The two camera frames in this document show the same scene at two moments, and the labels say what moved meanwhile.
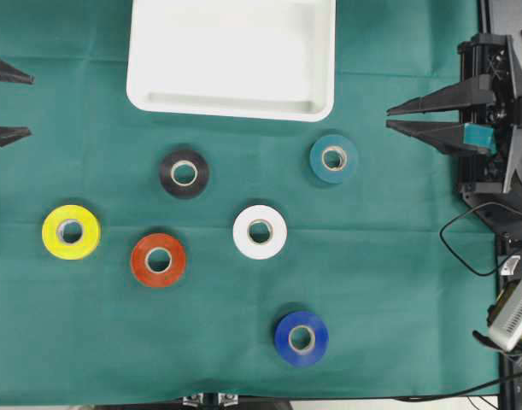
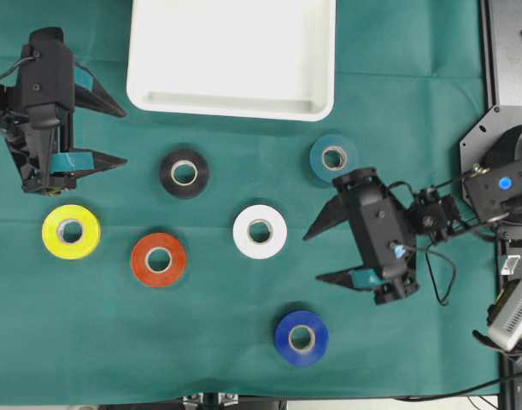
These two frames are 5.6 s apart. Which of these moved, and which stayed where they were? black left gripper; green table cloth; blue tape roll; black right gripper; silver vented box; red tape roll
Moved: black right gripper; black left gripper
Stayed: red tape roll; silver vented box; green table cloth; blue tape roll
